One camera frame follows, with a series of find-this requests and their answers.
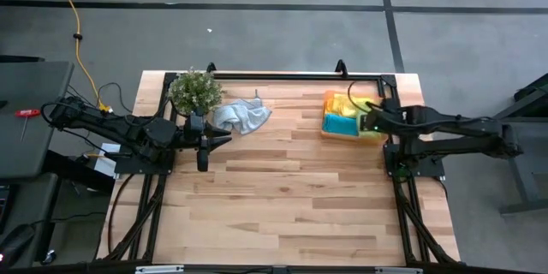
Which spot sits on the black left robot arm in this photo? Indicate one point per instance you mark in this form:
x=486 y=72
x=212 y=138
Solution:
x=128 y=130

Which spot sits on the yellow microfiber towel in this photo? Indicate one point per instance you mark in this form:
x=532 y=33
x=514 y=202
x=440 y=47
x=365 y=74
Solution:
x=342 y=105

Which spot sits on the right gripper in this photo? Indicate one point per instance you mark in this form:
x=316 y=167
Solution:
x=396 y=119

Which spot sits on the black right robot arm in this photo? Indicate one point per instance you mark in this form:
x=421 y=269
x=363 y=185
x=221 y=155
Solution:
x=462 y=130

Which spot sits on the dark metal stand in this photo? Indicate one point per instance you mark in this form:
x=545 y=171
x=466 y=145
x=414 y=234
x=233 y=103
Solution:
x=528 y=171

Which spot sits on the orange plastic bin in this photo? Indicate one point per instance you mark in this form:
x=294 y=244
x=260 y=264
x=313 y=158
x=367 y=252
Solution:
x=329 y=137

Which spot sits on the green potted plant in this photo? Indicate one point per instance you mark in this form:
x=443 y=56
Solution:
x=195 y=93

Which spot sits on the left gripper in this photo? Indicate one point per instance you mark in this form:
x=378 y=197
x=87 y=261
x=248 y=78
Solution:
x=196 y=130

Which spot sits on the teal microfiber towel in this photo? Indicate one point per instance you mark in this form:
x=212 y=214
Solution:
x=340 y=125

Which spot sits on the silver metal bracket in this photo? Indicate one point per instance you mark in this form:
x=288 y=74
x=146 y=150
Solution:
x=399 y=270
x=159 y=269

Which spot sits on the grey waffle-weave towel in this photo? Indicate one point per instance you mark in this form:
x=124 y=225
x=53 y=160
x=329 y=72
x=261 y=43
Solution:
x=242 y=115

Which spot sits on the white power box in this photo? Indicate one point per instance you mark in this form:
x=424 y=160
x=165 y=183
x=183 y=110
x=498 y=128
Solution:
x=105 y=162

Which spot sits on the dark grey side desk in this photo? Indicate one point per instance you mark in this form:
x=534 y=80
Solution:
x=32 y=115

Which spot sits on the black curved bracket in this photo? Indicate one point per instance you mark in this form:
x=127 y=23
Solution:
x=341 y=68
x=211 y=67

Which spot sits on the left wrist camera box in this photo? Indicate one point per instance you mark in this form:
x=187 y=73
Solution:
x=202 y=158

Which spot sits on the black computer mouse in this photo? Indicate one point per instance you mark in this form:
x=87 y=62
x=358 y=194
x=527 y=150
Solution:
x=15 y=244

